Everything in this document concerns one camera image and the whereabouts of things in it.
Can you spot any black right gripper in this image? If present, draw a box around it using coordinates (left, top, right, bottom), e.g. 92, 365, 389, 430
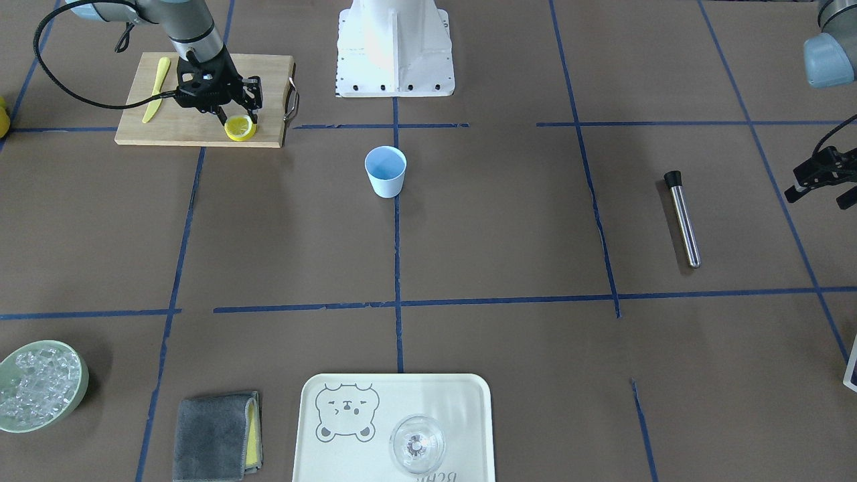
175, 51, 263, 126

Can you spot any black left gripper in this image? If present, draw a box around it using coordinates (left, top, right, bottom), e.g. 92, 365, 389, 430
784, 146, 857, 210

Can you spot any yellow lemon slice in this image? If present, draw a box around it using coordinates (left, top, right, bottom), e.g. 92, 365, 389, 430
224, 115, 258, 141

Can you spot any steel muddler black tip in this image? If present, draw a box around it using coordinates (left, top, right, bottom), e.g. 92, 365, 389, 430
664, 170, 702, 269

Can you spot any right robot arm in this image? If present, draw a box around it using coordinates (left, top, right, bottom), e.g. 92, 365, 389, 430
68, 1, 263, 123

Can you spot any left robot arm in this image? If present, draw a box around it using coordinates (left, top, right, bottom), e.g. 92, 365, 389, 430
784, 1, 856, 204

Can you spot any light blue cup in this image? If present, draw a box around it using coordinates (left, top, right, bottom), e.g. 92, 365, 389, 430
364, 146, 407, 199

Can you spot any whole yellow lemon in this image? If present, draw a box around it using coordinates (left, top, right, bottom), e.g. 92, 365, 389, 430
0, 96, 11, 139

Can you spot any wooden cutting board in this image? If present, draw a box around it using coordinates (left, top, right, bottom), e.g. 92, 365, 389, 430
115, 53, 296, 149

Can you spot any yellow plastic knife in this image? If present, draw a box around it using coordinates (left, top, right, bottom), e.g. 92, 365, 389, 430
142, 57, 171, 123

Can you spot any grey folded cloth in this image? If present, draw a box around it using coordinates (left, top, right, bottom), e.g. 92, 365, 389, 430
172, 390, 263, 481

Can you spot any white bear tray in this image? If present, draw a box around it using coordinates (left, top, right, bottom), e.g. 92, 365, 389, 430
292, 374, 496, 481

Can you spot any green bowl of ice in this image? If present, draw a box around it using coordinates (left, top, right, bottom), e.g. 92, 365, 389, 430
1, 340, 89, 434

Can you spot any clear wine glass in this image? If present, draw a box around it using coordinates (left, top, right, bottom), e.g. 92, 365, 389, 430
389, 414, 447, 477

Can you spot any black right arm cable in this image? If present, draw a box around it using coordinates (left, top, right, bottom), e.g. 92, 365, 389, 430
35, 0, 185, 110

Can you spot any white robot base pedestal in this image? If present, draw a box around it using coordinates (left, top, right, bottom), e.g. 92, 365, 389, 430
335, 1, 456, 98

